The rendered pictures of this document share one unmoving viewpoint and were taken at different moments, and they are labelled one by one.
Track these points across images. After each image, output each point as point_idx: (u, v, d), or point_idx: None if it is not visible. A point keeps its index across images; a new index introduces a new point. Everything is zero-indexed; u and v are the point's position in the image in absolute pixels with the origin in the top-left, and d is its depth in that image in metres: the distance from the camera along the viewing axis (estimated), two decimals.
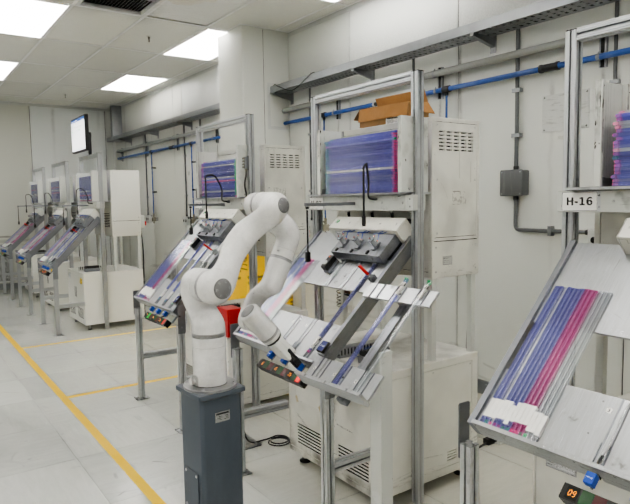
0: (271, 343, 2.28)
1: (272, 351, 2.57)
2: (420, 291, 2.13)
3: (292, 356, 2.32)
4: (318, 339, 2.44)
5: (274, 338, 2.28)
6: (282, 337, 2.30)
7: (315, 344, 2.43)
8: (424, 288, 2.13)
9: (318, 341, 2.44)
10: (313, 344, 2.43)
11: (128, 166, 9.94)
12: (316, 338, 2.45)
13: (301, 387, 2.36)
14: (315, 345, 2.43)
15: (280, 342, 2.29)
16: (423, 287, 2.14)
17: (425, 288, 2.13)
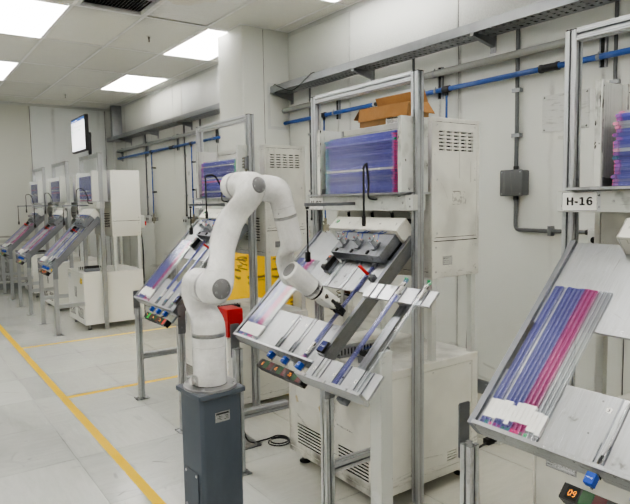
0: None
1: (272, 351, 2.57)
2: (420, 291, 2.13)
3: None
4: (313, 345, 2.43)
5: None
6: None
7: (310, 350, 2.42)
8: (424, 288, 2.13)
9: (313, 346, 2.43)
10: (308, 349, 2.42)
11: (128, 166, 9.94)
12: (311, 344, 2.44)
13: (301, 387, 2.36)
14: (310, 351, 2.42)
15: None
16: (423, 287, 2.14)
17: (425, 288, 2.13)
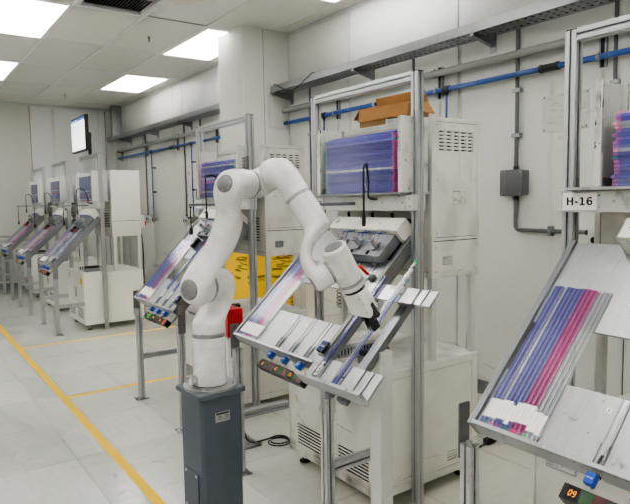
0: (354, 291, 1.88)
1: (272, 351, 2.57)
2: (406, 271, 2.08)
3: (374, 312, 1.91)
4: (323, 365, 2.14)
5: (358, 285, 1.88)
6: (366, 287, 1.90)
7: (319, 371, 2.13)
8: (411, 268, 2.08)
9: (323, 367, 2.14)
10: (317, 370, 2.13)
11: (128, 166, 9.94)
12: (320, 364, 2.15)
13: (301, 387, 2.36)
14: (319, 372, 2.13)
15: (364, 292, 1.89)
16: (410, 267, 2.09)
17: (412, 268, 2.08)
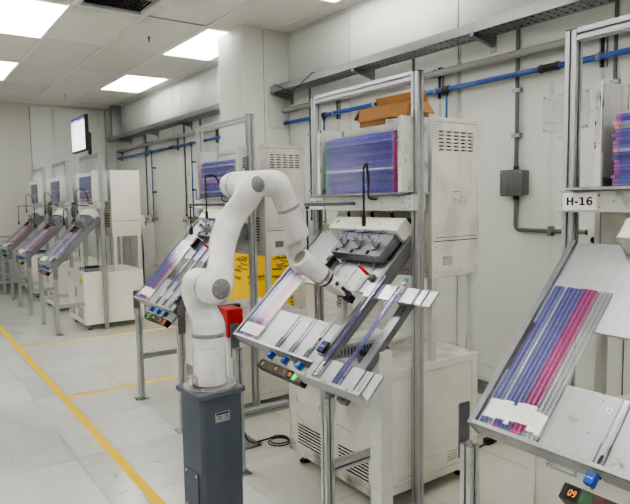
0: None
1: (272, 351, 2.57)
2: (316, 341, 2.44)
3: None
4: (323, 365, 2.14)
5: None
6: None
7: (319, 371, 2.13)
8: (312, 343, 2.44)
9: (323, 367, 2.14)
10: (317, 370, 2.13)
11: (128, 166, 9.94)
12: (320, 364, 2.15)
13: (301, 387, 2.36)
14: (319, 372, 2.13)
15: None
16: (313, 345, 2.43)
17: (312, 344, 2.44)
